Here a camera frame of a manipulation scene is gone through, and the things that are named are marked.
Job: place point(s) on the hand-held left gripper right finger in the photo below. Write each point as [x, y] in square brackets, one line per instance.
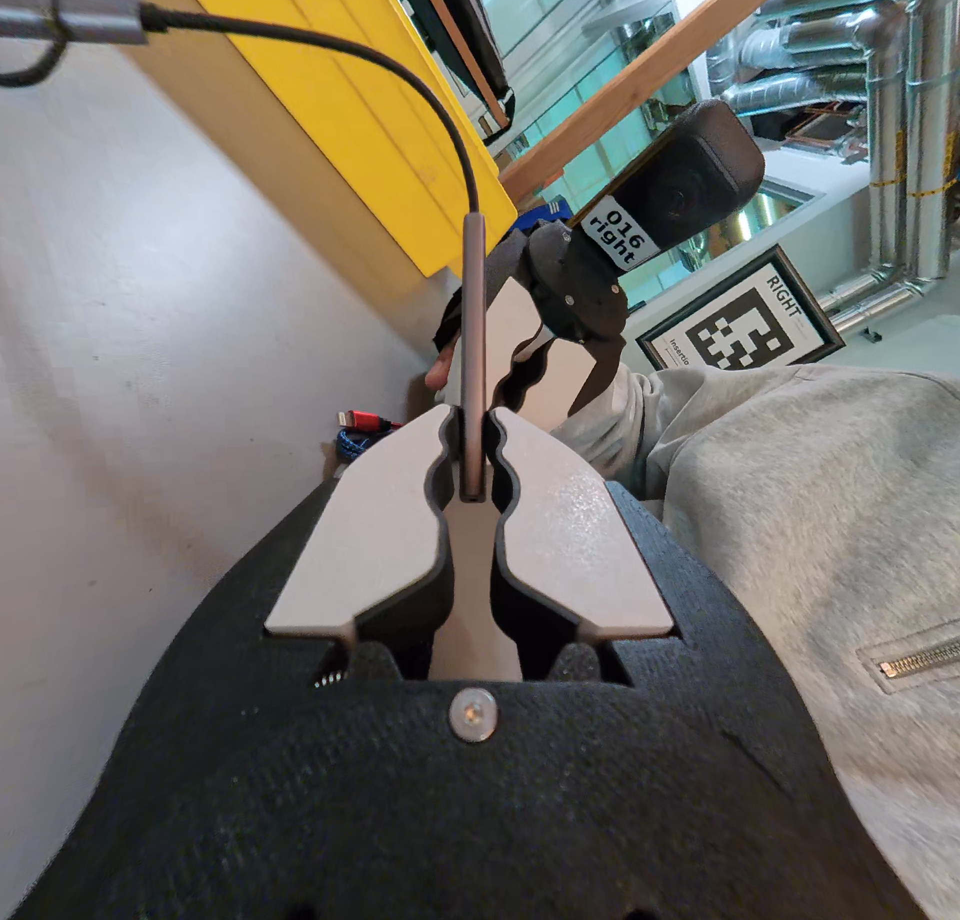
[577, 545]

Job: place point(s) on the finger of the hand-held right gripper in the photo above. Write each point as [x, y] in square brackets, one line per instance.
[510, 320]
[562, 380]

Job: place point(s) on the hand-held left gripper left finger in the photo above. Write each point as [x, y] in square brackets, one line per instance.
[360, 538]

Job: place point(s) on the person's right forearm grey sleeve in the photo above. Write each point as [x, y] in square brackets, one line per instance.
[607, 425]

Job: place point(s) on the person's right hand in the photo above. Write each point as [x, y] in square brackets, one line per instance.
[441, 373]

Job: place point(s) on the wooden beam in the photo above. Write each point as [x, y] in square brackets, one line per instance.
[645, 73]

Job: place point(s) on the framed black white marker sign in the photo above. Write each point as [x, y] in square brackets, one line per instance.
[750, 320]

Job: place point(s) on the silver ventilation ducts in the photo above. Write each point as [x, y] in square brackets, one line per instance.
[892, 110]

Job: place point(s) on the person's grey hooded jacket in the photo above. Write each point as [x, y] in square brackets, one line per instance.
[810, 545]

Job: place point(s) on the black edged board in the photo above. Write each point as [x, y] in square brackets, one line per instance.
[465, 28]

